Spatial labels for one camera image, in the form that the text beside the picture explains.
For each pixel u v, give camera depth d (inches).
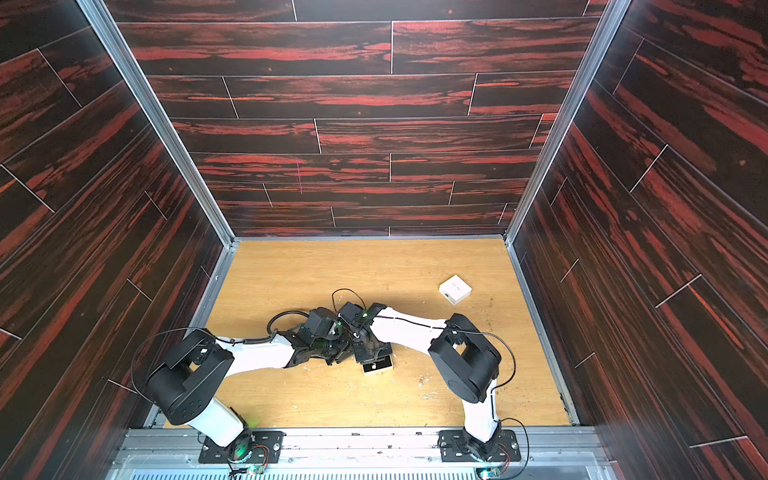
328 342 30.6
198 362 20.0
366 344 29.1
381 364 32.5
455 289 39.9
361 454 28.9
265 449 28.5
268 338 23.8
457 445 29.0
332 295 40.9
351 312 28.3
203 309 41.2
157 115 32.4
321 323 28.3
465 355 19.9
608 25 26.5
